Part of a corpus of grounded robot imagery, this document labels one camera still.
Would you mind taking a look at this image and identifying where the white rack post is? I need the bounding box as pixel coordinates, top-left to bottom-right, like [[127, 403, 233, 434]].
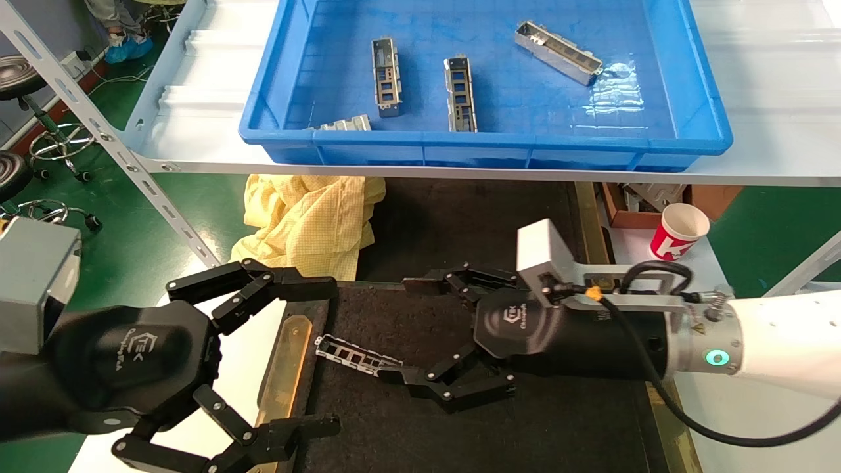
[[765, 231, 841, 298]]

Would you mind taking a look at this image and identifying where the yellow checked cloth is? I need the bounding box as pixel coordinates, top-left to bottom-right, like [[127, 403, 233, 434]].
[[229, 174, 387, 282]]

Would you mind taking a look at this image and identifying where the brown cardboard box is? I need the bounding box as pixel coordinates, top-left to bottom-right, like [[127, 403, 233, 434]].
[[599, 183, 744, 229]]

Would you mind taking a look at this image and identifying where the grey perforated rack post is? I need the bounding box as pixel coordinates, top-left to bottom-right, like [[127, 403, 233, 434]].
[[0, 0, 224, 270]]

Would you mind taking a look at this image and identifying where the blue plastic bin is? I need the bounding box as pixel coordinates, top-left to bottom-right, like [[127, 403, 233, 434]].
[[239, 0, 734, 173]]

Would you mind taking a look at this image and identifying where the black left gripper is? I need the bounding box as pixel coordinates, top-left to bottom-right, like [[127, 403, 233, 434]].
[[0, 258, 342, 473]]

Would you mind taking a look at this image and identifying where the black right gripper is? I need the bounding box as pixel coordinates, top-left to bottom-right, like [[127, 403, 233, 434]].
[[378, 263, 672, 415]]

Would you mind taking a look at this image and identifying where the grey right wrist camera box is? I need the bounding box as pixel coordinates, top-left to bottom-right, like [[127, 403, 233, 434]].
[[516, 219, 689, 313]]

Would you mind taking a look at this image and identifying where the black felt mat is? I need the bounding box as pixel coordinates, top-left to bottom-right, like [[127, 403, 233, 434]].
[[355, 176, 589, 290], [289, 281, 658, 473]]

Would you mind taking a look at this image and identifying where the chrome stool base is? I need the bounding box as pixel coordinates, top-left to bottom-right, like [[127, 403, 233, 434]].
[[141, 0, 188, 34]]

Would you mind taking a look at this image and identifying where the white rack shelf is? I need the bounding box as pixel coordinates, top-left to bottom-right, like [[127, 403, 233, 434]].
[[122, 0, 841, 189]]

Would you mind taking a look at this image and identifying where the black camera cable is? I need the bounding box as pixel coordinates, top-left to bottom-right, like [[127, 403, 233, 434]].
[[591, 260, 841, 449]]

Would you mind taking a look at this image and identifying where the black round stool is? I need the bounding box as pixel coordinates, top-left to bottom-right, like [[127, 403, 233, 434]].
[[0, 151, 102, 231], [0, 56, 99, 183]]

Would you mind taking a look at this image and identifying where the clear plastic film piece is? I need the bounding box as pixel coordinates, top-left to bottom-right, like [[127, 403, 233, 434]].
[[587, 60, 648, 125]]

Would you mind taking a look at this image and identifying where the white floor cable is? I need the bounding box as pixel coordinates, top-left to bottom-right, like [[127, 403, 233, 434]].
[[97, 64, 156, 87]]

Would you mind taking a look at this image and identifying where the white plastic piece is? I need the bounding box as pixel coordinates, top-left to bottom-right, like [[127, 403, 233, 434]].
[[621, 183, 687, 212]]

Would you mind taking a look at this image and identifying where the grey metal bracket part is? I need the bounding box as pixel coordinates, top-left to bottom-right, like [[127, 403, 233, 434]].
[[371, 37, 403, 118], [318, 114, 373, 131], [514, 20, 604, 87], [444, 56, 478, 133], [314, 335, 403, 376]]

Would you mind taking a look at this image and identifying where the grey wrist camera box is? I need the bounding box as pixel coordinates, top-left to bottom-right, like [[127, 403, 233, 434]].
[[516, 219, 689, 313], [0, 217, 83, 355]]

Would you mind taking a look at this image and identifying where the red and white paper cup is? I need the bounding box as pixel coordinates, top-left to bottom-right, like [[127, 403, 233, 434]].
[[650, 203, 711, 263]]

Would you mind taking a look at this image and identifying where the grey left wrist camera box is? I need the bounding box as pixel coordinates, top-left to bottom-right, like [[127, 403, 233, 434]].
[[0, 217, 83, 355]]

